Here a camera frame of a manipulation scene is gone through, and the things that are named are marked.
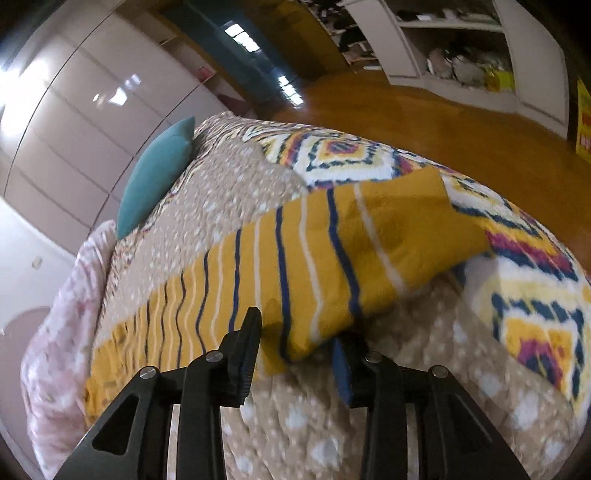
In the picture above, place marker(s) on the beige dotted bedspread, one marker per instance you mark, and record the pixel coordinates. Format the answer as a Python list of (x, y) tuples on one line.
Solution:
[(221, 194)]

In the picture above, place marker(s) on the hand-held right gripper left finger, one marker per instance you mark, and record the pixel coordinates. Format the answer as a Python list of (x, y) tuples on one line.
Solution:
[(241, 371)]

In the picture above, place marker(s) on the yellow striped sweater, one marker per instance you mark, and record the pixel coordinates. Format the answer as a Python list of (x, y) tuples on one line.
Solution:
[(369, 240)]

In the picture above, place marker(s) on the white wall switch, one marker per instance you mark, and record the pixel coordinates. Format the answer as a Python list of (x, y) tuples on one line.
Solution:
[(36, 263)]

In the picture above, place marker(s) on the white glossy wardrobe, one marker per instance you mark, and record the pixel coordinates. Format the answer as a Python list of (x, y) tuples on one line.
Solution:
[(83, 115)]

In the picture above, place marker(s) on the colourful patterned fleece blanket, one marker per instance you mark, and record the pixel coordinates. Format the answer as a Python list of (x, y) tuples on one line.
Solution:
[(521, 286)]

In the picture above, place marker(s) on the teal pillow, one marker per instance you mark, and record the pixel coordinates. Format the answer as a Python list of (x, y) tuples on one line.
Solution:
[(154, 180)]

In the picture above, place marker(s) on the white shelf unit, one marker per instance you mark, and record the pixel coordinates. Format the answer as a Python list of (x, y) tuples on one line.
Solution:
[(531, 60)]

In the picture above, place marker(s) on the pink floral blanket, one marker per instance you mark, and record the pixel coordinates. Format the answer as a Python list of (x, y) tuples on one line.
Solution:
[(60, 346)]

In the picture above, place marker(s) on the round wall panel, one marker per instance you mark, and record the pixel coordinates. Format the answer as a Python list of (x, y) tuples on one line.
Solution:
[(23, 323)]

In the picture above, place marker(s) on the yellow wall poster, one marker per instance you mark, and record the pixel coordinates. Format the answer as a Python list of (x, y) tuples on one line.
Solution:
[(584, 120)]

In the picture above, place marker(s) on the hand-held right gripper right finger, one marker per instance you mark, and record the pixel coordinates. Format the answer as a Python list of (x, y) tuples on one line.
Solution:
[(342, 374)]

